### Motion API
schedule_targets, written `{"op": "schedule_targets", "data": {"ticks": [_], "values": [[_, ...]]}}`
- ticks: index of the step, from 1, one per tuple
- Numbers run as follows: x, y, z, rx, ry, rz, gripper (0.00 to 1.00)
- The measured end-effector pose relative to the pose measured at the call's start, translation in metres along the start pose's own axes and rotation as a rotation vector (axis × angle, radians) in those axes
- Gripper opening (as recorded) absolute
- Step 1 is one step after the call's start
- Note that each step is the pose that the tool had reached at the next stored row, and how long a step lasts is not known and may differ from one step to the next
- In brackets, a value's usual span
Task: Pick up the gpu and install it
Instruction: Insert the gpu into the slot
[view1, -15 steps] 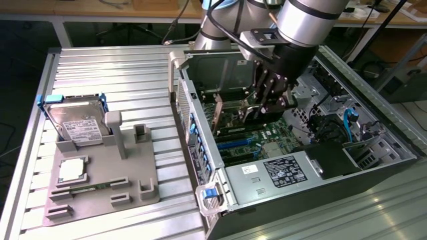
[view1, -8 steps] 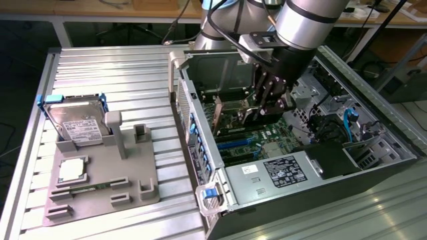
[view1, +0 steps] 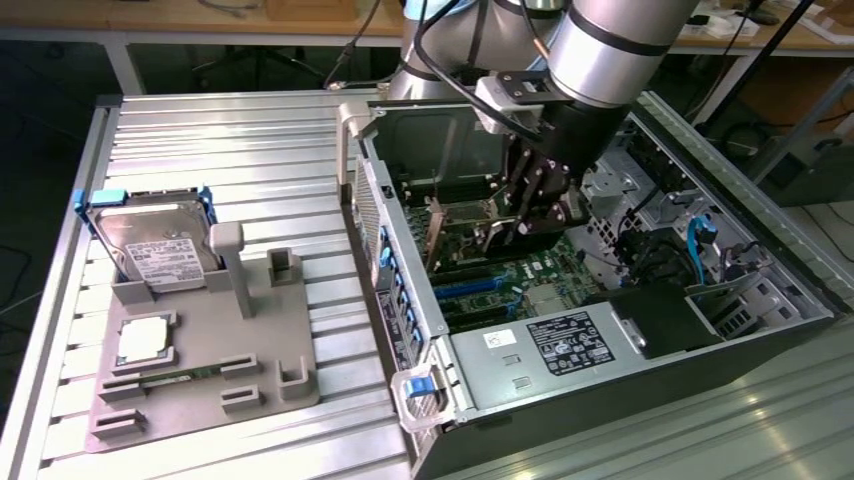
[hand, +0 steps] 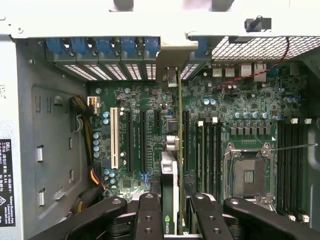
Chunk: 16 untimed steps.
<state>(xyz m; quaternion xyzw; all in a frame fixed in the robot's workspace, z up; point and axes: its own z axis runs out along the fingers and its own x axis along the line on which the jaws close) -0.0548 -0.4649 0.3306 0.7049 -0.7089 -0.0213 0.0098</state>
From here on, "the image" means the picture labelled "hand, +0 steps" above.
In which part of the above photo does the CPU socket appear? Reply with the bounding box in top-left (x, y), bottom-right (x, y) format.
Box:
top-left (223, 142), bottom-right (276, 206)

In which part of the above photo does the long black expansion slot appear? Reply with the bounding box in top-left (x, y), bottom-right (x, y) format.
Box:
top-left (182, 109), bottom-right (191, 173)
top-left (124, 109), bottom-right (133, 175)
top-left (139, 109), bottom-right (148, 173)

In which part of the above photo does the white expansion slot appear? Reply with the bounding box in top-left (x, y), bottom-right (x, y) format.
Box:
top-left (109, 106), bottom-right (120, 170)

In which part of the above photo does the short black expansion slot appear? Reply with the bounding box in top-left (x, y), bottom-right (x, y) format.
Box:
top-left (153, 109), bottom-right (162, 128)

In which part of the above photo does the thin metal locking lever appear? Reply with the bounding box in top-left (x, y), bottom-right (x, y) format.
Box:
top-left (271, 142), bottom-right (319, 152)

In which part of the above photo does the green motherboard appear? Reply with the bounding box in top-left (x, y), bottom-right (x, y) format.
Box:
top-left (86, 62), bottom-right (311, 221)

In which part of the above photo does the grey power supply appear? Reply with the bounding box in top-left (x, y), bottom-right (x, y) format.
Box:
top-left (0, 32), bottom-right (90, 240)

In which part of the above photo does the blue card retention clip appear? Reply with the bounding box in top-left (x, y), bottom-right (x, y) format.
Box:
top-left (70, 37), bottom-right (88, 56)
top-left (120, 36), bottom-right (138, 56)
top-left (95, 37), bottom-right (113, 56)
top-left (192, 36), bottom-right (209, 55)
top-left (144, 36), bottom-right (160, 55)
top-left (45, 37), bottom-right (66, 57)

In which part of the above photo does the open black PC case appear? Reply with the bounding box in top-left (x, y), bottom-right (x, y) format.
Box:
top-left (0, 0), bottom-right (320, 240)

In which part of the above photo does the black and yellow cable bundle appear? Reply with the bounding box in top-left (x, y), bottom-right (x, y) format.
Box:
top-left (68, 94), bottom-right (111, 218)

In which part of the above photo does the red and black twisted wire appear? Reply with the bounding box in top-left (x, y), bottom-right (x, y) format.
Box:
top-left (214, 36), bottom-right (291, 91)

